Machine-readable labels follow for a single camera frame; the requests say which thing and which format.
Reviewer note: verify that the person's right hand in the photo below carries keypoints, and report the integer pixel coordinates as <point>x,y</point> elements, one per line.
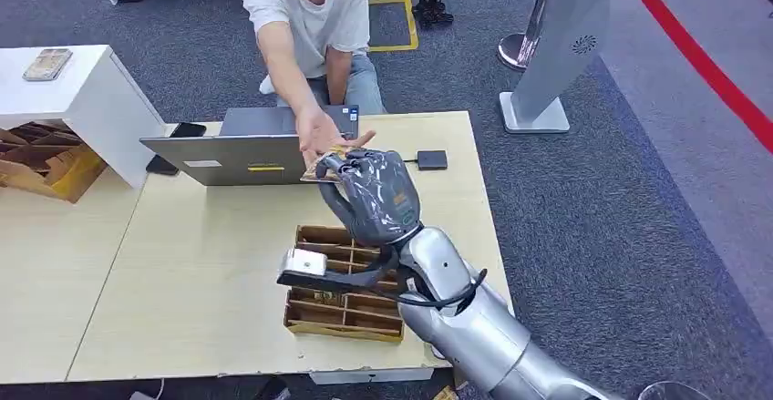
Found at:
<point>317,131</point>

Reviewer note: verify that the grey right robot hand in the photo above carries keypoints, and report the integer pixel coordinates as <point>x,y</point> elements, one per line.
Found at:
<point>377,198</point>

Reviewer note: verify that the printed card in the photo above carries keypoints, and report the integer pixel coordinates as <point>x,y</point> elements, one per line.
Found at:
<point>314,171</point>

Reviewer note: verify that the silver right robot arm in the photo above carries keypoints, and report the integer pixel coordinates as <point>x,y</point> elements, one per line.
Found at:
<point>483,331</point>

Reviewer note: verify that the small black hub box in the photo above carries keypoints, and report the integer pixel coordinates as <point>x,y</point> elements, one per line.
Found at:
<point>432,160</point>

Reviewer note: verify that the grey laptop with yellow sticker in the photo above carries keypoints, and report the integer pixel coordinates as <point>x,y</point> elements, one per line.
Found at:
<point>241,159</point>

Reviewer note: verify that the person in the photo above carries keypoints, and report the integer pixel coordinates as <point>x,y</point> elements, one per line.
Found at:
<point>314,29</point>

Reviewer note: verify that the wooden card box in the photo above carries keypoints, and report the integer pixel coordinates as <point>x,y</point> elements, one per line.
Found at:
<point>344,319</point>

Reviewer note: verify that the black phone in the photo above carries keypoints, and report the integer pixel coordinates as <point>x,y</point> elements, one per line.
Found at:
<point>188,130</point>

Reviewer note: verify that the white side table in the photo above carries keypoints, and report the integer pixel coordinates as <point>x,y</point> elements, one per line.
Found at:
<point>90,95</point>

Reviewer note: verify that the grey kiosk stand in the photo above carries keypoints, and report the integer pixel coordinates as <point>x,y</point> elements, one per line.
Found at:
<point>561,41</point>

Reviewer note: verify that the brown cardboard box pile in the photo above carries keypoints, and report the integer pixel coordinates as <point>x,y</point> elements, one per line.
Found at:
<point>48,165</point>

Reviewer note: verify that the clear round dome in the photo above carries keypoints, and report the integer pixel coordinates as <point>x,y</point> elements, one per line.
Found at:
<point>673,392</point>

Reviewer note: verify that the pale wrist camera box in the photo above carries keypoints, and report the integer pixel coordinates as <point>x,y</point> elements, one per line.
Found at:
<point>305,262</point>

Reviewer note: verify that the chrome stanchion post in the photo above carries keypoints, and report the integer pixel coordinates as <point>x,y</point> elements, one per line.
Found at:
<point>513,52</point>

